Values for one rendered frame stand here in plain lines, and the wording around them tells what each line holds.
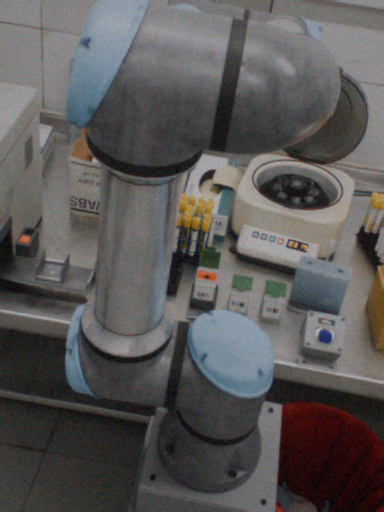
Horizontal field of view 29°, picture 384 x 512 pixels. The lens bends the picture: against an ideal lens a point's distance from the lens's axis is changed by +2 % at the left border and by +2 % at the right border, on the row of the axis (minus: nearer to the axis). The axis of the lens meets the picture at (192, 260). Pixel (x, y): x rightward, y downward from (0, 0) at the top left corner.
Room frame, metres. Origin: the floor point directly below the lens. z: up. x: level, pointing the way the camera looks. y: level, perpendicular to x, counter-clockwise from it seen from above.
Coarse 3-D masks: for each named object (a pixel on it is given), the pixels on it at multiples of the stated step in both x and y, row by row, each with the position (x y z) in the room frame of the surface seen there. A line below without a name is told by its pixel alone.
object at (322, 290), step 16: (304, 256) 1.14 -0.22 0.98; (304, 272) 1.10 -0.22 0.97; (320, 272) 1.10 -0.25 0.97; (336, 272) 1.10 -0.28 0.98; (304, 288) 1.10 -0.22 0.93; (320, 288) 1.09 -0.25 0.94; (336, 288) 1.09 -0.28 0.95; (288, 304) 1.09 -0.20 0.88; (304, 304) 1.10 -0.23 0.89; (320, 304) 1.09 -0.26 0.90; (336, 304) 1.09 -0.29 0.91
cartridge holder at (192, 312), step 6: (192, 288) 1.07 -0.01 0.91; (216, 288) 1.08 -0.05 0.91; (192, 294) 1.05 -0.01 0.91; (216, 294) 1.06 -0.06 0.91; (192, 300) 1.04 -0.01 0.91; (198, 300) 1.04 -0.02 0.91; (204, 300) 1.04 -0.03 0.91; (216, 300) 1.07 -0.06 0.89; (192, 306) 1.04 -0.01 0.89; (198, 306) 1.04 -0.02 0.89; (204, 306) 1.04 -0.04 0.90; (210, 306) 1.04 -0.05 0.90; (186, 312) 1.02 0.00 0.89; (192, 312) 1.03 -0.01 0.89; (198, 312) 1.03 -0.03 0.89; (204, 312) 1.03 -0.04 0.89
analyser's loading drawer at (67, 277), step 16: (0, 256) 1.08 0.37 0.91; (16, 256) 1.09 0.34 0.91; (0, 272) 1.04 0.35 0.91; (16, 272) 1.04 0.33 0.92; (32, 272) 1.05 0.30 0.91; (48, 272) 1.05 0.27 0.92; (64, 272) 1.05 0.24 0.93; (80, 272) 1.07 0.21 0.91; (96, 272) 1.07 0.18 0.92; (64, 288) 1.02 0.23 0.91; (80, 288) 1.02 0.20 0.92
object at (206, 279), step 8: (200, 272) 1.07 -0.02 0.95; (208, 272) 1.08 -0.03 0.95; (216, 272) 1.08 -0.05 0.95; (200, 280) 1.05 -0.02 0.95; (208, 280) 1.05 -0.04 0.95; (216, 280) 1.06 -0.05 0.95; (200, 288) 1.04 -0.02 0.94; (208, 288) 1.04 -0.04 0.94; (192, 296) 1.04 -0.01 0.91; (200, 296) 1.04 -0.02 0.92; (208, 296) 1.04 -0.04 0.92
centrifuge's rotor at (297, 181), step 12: (276, 180) 1.40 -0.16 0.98; (288, 180) 1.40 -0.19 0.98; (300, 180) 1.39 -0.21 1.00; (312, 180) 1.42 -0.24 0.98; (264, 192) 1.36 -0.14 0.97; (276, 192) 1.35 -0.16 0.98; (288, 192) 1.36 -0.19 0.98; (300, 192) 1.35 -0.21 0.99; (312, 192) 1.38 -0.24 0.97; (324, 192) 1.39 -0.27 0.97; (288, 204) 1.31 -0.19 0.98; (300, 204) 1.31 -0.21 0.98; (312, 204) 1.32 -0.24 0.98; (324, 204) 1.34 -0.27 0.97
